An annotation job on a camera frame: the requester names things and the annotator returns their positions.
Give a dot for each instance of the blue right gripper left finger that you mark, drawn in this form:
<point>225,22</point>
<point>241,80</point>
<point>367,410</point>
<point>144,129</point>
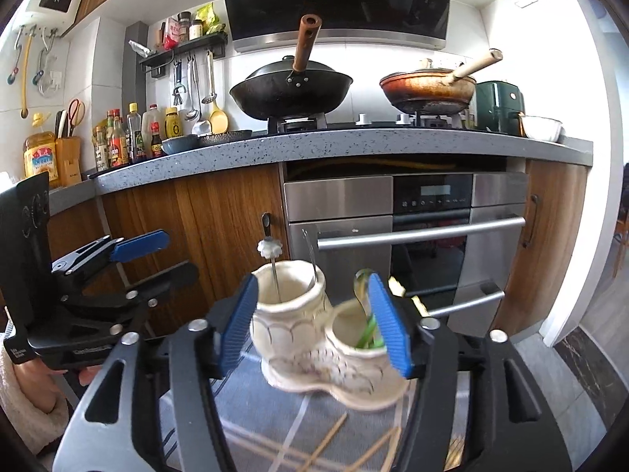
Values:
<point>233,321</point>

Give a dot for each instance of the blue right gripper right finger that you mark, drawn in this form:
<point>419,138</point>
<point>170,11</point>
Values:
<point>394,331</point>

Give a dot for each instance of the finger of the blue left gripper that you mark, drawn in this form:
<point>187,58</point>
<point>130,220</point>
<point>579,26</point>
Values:
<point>128,250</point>

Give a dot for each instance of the dark metal spoon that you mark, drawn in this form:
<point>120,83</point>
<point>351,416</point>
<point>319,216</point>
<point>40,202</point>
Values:
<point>361,290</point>

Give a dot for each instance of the silver flower-end spoon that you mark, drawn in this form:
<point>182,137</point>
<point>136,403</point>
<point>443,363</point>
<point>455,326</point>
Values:
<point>271,249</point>

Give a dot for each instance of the beige chopstick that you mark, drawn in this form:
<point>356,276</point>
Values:
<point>374,448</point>
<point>392,449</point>
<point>320,448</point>

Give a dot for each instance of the gold fork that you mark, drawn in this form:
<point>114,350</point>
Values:
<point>455,453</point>

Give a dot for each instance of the yellow plastic tongs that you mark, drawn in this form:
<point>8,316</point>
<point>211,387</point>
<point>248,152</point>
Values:
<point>369,338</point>

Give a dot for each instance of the silver steel fork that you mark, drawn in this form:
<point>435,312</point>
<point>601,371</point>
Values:
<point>311,255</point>

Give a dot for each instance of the person's left hand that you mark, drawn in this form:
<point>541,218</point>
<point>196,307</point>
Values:
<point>36,382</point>

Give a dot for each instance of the cream floral ceramic utensil holder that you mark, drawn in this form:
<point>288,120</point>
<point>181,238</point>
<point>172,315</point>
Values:
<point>308,344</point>

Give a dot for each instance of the stainless steel built-in oven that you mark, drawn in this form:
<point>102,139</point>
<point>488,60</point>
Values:
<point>449,238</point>

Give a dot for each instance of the wooden cabinet door left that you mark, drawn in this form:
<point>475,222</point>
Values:
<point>214,220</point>

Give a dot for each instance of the wooden cabinet door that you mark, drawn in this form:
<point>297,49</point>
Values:
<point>214,220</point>
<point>555,200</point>

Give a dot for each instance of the grey checked table cloth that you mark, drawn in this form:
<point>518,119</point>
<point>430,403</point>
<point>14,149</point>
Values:
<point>270,430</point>

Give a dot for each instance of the wooden knife block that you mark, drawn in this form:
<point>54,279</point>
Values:
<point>68,160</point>

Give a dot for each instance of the yellow oil bottle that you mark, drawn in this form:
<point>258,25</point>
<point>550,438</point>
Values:
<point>40,151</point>

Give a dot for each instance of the yellow hanging spatula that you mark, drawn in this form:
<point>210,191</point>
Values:
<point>219,120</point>

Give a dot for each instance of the grey speckled countertop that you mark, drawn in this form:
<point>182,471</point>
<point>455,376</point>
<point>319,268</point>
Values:
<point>278,148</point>

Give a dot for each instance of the wooden cabinet door right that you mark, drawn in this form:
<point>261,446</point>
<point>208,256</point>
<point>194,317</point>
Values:
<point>555,200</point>

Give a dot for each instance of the brown frying pan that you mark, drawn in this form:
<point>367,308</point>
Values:
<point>436,91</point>

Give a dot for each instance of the white bowl on counter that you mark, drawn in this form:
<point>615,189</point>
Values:
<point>538,128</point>

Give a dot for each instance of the black range hood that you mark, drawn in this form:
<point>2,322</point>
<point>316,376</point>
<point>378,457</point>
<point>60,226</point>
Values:
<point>256,24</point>

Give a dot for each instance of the black wall spice shelf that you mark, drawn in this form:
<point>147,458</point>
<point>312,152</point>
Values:
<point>215,42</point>

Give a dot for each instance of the black wok wooden handle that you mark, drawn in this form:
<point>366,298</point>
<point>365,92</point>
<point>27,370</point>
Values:
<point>294,86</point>

